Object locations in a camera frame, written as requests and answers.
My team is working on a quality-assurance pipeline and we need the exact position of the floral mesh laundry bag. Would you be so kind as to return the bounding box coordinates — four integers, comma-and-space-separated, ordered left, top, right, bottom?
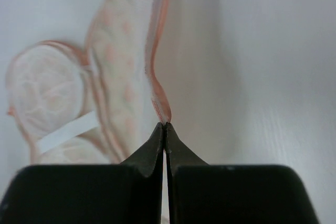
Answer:
5, 0, 171, 165

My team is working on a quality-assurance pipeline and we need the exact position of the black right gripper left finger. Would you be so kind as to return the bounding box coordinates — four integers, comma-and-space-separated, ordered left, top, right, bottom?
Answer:
1, 124, 164, 223

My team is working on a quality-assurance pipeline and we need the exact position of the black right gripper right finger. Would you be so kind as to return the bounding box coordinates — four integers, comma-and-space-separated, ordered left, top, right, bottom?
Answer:
164, 124, 318, 223

